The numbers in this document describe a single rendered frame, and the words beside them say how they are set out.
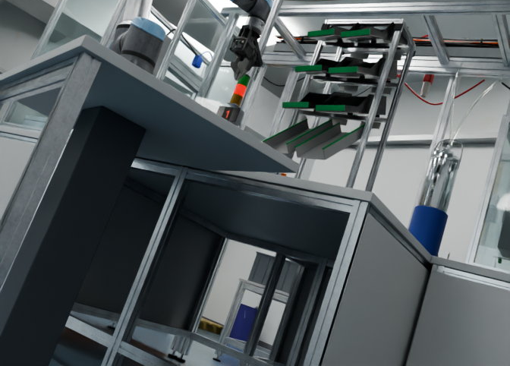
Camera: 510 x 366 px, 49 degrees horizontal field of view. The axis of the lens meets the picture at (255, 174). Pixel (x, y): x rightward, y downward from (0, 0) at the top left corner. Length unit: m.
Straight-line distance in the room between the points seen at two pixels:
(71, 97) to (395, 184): 5.36
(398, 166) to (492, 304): 4.33
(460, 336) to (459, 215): 3.61
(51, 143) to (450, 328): 1.60
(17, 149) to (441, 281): 2.00
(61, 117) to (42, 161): 0.10
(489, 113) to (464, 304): 4.07
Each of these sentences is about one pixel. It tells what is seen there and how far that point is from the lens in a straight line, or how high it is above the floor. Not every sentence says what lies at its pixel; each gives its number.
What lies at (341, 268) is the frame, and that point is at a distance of 1.66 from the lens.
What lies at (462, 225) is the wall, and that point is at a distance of 5.76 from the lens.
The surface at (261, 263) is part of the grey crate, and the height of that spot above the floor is 0.77.
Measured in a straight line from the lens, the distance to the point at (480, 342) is 2.26.
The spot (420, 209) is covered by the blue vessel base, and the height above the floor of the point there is 1.11.
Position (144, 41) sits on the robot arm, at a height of 1.08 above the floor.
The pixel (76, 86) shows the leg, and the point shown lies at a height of 0.75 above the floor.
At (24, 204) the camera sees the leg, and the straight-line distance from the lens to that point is 1.28.
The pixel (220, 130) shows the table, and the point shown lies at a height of 0.83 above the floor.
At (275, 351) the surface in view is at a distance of 3.62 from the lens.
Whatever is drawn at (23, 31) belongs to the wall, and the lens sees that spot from 9.45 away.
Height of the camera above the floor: 0.42
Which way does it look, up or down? 13 degrees up
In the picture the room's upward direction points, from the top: 20 degrees clockwise
